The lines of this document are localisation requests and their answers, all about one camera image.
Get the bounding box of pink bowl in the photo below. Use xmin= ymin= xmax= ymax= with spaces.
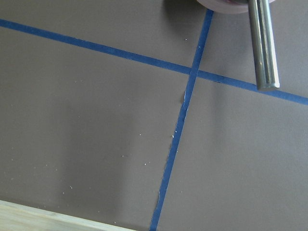
xmin=196 ymin=0 xmax=274 ymax=14

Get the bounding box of metal scoop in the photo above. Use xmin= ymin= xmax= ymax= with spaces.
xmin=248 ymin=0 xmax=280 ymax=91

